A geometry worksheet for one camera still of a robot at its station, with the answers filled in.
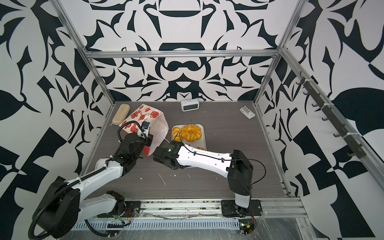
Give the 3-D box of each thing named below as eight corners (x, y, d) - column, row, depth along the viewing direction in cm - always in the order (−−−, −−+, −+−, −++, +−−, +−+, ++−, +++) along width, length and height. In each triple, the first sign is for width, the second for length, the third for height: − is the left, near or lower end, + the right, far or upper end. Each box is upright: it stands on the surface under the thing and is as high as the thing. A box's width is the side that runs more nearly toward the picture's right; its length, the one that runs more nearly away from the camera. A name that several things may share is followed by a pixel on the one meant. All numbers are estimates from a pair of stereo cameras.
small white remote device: (249, 119, 114) (251, 117, 111) (239, 110, 120) (240, 107, 117) (254, 117, 115) (255, 114, 113) (243, 108, 121) (245, 105, 119)
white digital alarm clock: (181, 112, 114) (181, 107, 110) (180, 105, 119) (180, 100, 114) (199, 109, 116) (199, 105, 112) (197, 103, 120) (197, 98, 116)
